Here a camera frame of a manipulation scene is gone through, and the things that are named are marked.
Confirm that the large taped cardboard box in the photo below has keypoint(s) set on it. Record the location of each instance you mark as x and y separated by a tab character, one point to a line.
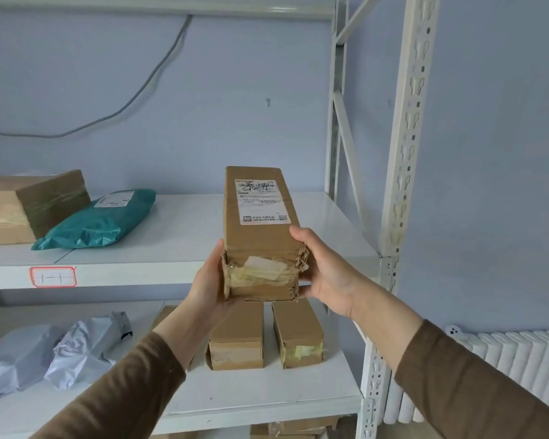
23	210

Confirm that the crumpled grey mailer bag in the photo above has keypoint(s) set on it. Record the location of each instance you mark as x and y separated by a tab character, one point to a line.
89	347

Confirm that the person's left thumb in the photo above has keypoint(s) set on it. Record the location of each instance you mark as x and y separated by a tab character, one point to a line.
219	256

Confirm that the red bordered white label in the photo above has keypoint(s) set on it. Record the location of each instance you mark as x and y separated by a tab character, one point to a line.
53	276

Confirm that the person's left forearm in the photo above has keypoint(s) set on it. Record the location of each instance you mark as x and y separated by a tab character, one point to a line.
132	379

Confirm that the person's right thumb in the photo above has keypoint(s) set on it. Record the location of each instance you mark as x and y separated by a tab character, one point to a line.
304	244

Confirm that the person's right forearm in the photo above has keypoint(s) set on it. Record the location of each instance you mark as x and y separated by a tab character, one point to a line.
448	374

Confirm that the flat cardboard box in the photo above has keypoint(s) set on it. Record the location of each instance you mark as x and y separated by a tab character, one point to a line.
297	427

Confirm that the white radiator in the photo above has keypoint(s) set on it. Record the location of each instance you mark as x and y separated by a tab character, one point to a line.
512	361

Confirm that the person's left hand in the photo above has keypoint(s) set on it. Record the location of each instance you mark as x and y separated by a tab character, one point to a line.
208	285

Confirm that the long labelled cardboard box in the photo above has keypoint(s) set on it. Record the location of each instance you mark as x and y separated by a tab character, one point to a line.
260	233

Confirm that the white metal shelf rack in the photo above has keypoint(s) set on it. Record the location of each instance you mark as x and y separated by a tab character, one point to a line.
187	233

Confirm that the person's right hand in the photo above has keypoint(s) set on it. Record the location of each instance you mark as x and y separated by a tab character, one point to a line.
334	281

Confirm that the teal mailer bag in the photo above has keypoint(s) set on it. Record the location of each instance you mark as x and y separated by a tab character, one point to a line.
100	221

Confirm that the small cardboard box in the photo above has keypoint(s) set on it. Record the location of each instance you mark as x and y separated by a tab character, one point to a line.
297	333
167	317
238	338

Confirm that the smooth grey mailer bag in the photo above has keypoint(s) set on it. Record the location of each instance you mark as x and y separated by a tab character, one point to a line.
13	361

